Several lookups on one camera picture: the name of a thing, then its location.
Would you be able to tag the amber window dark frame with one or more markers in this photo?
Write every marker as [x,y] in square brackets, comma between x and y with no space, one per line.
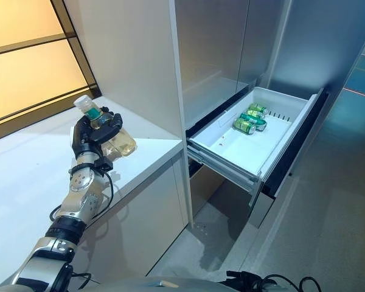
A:
[24,24]

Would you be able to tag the stainless lower fridge drawer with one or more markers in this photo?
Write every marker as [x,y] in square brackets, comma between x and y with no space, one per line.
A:
[261,210]

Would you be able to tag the brown inner fridge panel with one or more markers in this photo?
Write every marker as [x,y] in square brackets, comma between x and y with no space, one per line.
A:
[203,188]

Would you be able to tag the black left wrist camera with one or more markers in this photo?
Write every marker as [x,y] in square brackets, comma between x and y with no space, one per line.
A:
[105,164]

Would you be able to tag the clear tea bottle white cap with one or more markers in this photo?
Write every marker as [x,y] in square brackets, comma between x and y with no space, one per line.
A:
[121,146]

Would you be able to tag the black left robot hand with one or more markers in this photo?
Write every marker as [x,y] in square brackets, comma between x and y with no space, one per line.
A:
[82,137]

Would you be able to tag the stainless steel fridge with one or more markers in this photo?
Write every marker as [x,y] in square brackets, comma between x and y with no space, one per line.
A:
[213,45]

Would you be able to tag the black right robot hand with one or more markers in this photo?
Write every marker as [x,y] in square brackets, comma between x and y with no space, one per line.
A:
[241,281]

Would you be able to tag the white fridge drawer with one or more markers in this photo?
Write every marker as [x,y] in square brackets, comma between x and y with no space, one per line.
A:
[231,146]

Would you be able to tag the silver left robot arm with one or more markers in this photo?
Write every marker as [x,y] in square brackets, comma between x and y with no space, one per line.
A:
[79,182]

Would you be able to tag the grey robot torso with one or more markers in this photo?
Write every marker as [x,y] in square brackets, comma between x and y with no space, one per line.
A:
[170,287]

